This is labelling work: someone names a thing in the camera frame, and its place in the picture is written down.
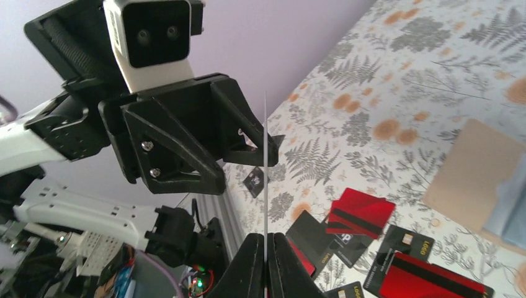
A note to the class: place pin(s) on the red black card centre top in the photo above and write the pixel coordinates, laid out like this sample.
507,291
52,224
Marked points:
400,269

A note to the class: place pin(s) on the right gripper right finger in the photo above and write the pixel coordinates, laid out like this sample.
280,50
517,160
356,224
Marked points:
287,277

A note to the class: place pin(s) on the beige leather card holder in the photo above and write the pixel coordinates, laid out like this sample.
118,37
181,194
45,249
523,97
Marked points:
465,186

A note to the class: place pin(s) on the floral patterned table mat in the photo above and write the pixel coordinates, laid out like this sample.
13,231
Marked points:
380,113

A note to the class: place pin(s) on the black red card left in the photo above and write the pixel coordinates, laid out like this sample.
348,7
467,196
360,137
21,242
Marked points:
311,243

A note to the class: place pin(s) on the black logo card bottom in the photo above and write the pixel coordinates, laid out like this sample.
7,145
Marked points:
265,196

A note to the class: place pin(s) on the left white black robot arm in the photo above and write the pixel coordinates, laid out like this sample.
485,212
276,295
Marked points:
34,199

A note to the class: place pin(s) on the red card upper left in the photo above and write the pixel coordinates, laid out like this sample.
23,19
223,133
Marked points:
358,213

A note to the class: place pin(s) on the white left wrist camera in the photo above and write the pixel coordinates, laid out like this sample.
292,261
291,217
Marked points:
150,41

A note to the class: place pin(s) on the black chip cards cluster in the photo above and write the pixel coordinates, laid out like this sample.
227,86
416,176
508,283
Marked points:
349,247

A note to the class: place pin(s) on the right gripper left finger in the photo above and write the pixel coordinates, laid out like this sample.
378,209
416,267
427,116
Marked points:
244,276

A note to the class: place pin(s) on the black card by left arm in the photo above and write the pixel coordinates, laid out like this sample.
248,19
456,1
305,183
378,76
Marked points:
254,181

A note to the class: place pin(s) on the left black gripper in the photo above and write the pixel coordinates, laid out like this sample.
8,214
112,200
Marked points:
170,137

